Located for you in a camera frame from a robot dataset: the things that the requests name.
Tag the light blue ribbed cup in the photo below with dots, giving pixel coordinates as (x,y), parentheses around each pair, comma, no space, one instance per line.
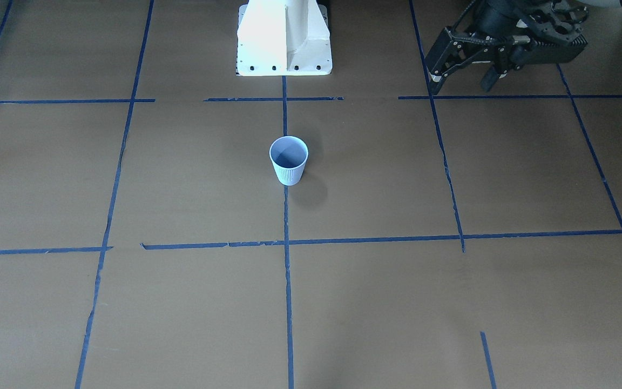
(288,156)

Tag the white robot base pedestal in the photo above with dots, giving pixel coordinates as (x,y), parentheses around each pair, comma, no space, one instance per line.
(283,38)

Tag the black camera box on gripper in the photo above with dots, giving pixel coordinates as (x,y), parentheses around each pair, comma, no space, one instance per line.
(539,52)

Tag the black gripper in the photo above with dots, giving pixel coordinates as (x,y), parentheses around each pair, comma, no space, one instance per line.
(497,20)

